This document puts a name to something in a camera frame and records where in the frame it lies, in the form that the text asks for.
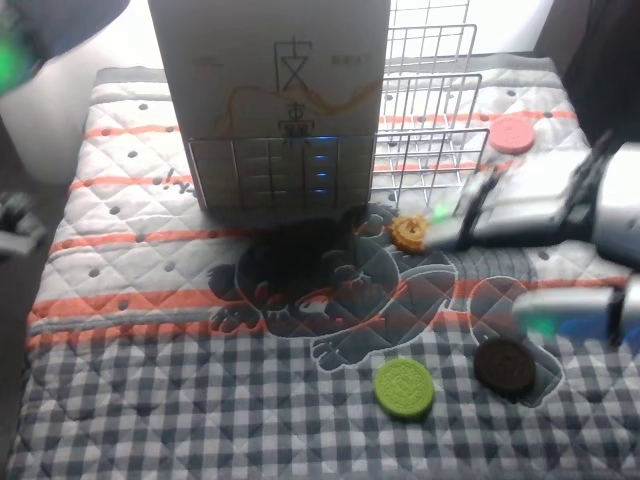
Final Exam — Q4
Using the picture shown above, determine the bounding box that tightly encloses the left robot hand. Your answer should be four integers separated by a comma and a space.
0, 0, 132, 187

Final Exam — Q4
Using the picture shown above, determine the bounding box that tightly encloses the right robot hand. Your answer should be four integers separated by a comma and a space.
423, 130, 640, 346

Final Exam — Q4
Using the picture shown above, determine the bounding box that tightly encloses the cream book with orange line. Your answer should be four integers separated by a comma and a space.
148, 0, 391, 211

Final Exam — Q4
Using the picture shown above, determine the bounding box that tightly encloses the pink round cookie toy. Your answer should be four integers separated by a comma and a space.
488, 115, 535, 155

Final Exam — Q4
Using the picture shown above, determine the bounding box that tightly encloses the yellow flower biscuit toy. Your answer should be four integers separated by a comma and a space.
389, 214, 437, 254

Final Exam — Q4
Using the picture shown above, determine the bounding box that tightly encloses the brown sandwich cookie toy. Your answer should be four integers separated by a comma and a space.
473, 337, 536, 399

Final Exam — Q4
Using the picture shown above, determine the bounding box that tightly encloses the green sandwich cookie toy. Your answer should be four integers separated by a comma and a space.
373, 358, 435, 420

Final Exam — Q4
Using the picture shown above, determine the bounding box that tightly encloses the grey quilt with printed bear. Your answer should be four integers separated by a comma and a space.
7, 54, 640, 480

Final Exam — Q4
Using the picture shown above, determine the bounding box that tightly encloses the wire dish rack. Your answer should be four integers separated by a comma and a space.
188, 0, 491, 211

